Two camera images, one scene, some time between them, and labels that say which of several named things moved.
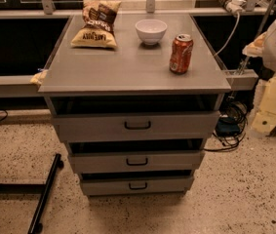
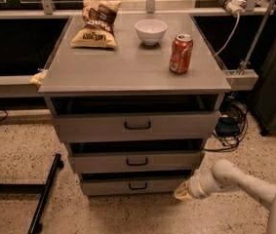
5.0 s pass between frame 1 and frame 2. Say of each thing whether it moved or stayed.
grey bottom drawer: stayed
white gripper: moved
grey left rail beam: stayed
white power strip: stayed
